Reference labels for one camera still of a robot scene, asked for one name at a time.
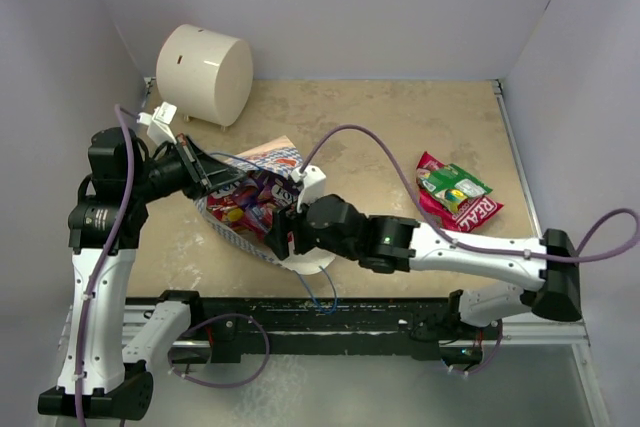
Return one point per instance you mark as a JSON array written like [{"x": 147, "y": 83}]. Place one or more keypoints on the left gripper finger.
[
  {"x": 196, "y": 157},
  {"x": 223, "y": 182}
]

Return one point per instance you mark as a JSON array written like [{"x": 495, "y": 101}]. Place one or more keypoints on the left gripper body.
[{"x": 176, "y": 171}]

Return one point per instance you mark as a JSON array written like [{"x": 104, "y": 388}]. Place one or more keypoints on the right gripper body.
[{"x": 306, "y": 238}]

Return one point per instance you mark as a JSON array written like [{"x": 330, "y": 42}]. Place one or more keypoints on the blue checkered paper bag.
[{"x": 279, "y": 156}]

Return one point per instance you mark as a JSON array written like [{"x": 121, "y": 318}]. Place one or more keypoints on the green Fox's candy bag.
[{"x": 451, "y": 186}]

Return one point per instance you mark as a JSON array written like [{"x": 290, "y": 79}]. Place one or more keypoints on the red Real snack bag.
[{"x": 474, "y": 215}]

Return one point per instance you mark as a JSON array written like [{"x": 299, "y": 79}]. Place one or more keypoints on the purple Fox's berries candy bag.
[{"x": 274, "y": 189}]

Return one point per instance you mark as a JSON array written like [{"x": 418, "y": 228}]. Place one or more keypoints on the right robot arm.
[{"x": 536, "y": 275}]

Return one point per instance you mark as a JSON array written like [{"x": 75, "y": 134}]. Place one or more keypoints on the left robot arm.
[{"x": 101, "y": 379}]

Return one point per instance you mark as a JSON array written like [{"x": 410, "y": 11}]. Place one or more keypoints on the white cylindrical container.
[{"x": 206, "y": 75}]

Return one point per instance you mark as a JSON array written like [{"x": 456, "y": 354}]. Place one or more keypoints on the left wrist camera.
[{"x": 158, "y": 123}]

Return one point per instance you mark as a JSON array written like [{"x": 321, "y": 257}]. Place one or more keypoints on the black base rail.
[{"x": 424, "y": 329}]

